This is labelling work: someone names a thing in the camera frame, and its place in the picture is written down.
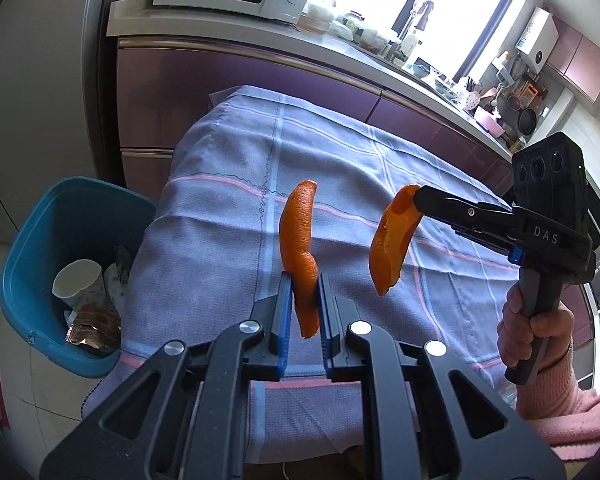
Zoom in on orange peel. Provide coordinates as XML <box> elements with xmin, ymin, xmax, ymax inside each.
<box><xmin>370</xmin><ymin>184</ymin><xmax>424</xmax><ymax>297</ymax></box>
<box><xmin>279</xmin><ymin>180</ymin><xmax>322</xmax><ymax>340</ymax></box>

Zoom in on blue checked tablecloth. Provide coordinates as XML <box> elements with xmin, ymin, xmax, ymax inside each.
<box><xmin>82</xmin><ymin>85</ymin><xmax>527</xmax><ymax>467</ymax></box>

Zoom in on person's right hand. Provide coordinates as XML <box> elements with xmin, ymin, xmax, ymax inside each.
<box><xmin>496</xmin><ymin>287</ymin><xmax>576</xmax><ymax>376</ymax></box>

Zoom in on black frying pan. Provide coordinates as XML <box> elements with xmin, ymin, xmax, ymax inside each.
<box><xmin>517</xmin><ymin>108</ymin><xmax>539</xmax><ymax>137</ymax></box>

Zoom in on glass jar on counter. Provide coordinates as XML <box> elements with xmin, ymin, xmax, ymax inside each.
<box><xmin>299</xmin><ymin>0</ymin><xmax>338</xmax><ymax>34</ymax></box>

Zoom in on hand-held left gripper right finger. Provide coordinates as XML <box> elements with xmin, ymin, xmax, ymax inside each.
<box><xmin>317</xmin><ymin>273</ymin><xmax>567</xmax><ymax>480</ymax></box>

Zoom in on white dotted paper cup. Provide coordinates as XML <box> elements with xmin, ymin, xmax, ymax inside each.
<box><xmin>52</xmin><ymin>259</ymin><xmax>104</xmax><ymax>312</ymax></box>

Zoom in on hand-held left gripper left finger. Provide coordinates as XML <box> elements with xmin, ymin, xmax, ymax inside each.
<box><xmin>40</xmin><ymin>271</ymin><xmax>294</xmax><ymax>480</ymax></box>

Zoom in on blue plastic bin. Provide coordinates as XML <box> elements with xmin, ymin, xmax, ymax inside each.
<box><xmin>0</xmin><ymin>176</ymin><xmax>159</xmax><ymax>380</ymax></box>

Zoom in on pink wall cabinets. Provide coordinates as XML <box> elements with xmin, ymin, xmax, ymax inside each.
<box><xmin>544</xmin><ymin>14</ymin><xmax>600</xmax><ymax>105</ymax></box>

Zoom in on white kitchen counter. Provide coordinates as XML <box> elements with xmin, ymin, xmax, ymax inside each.
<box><xmin>106</xmin><ymin>0</ymin><xmax>520</xmax><ymax>162</ymax></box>

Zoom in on grey refrigerator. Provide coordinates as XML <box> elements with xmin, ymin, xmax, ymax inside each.
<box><xmin>81</xmin><ymin>0</ymin><xmax>131</xmax><ymax>181</ymax></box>

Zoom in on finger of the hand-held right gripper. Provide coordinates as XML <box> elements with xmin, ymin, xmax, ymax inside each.
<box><xmin>412</xmin><ymin>185</ymin><xmax>517</xmax><ymax>239</ymax></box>
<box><xmin>451</xmin><ymin>226</ymin><xmax>512</xmax><ymax>259</ymax></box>

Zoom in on gold snack wrapper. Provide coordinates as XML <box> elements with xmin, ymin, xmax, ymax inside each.
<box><xmin>64</xmin><ymin>300</ymin><xmax>124</xmax><ymax>359</ymax></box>

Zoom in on white tissue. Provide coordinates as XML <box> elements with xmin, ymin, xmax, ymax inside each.
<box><xmin>103</xmin><ymin>245</ymin><xmax>132</xmax><ymax>313</ymax></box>

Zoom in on purple kitchen cabinets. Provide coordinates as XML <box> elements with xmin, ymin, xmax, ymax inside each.
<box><xmin>117</xmin><ymin>39</ymin><xmax>517</xmax><ymax>221</ymax></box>

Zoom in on white water heater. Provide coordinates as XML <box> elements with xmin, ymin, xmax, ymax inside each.
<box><xmin>519</xmin><ymin>7</ymin><xmax>561</xmax><ymax>74</ymax></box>

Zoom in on metal kitchen faucet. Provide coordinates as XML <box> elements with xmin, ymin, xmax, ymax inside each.
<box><xmin>399</xmin><ymin>0</ymin><xmax>435</xmax><ymax>45</ymax></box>

